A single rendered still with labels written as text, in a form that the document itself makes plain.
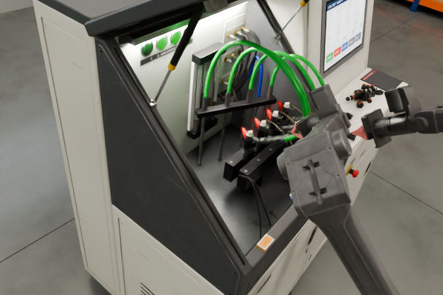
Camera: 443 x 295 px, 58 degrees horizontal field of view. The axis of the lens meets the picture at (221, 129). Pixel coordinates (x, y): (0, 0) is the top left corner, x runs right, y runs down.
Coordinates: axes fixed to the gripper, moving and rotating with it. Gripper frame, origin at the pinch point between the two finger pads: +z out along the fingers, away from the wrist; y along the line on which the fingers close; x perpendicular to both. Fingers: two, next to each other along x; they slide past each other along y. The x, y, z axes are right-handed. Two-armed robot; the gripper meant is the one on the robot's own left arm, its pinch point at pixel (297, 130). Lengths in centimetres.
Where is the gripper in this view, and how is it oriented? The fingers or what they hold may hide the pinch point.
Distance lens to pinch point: 123.4
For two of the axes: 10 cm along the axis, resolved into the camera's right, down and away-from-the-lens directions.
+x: 5.0, 8.6, 0.8
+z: -3.8, 1.4, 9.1
